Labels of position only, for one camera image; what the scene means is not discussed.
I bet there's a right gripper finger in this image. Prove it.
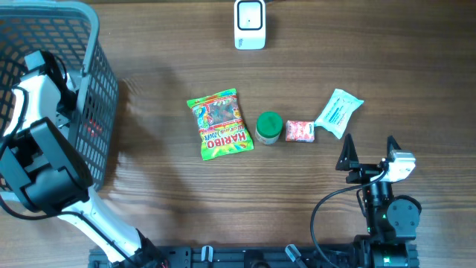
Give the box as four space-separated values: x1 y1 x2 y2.
386 135 401 160
335 133 359 171

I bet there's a small red snack box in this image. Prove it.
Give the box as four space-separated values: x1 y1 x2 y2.
286 121 315 142

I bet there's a light blue tissue pack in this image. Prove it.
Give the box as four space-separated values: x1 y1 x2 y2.
314 89 364 139

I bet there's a green lid jar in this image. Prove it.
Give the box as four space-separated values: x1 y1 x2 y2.
255 111 283 145

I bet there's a Haribo gummy candy bag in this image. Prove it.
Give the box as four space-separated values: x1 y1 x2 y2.
187 89 254 161

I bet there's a red Nescafe coffee stick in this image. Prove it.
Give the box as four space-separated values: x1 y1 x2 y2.
83 119 103 138

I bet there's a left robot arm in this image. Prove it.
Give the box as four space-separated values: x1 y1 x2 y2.
1 50 168 267

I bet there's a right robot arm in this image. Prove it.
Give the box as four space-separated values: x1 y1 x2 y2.
335 134 422 267

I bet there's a white barcode scanner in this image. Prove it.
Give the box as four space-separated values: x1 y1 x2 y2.
234 0 266 50

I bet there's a grey plastic shopping basket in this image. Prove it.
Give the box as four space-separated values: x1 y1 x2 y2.
1 1 118 191

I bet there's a right black camera cable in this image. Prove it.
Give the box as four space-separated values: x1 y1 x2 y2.
309 169 390 268

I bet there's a black camera cable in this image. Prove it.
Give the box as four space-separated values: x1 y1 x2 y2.
0 85 49 221
309 169 390 268

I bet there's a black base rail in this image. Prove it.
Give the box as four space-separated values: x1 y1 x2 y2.
88 244 420 268

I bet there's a left black camera cable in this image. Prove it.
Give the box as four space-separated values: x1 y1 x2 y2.
0 85 49 221

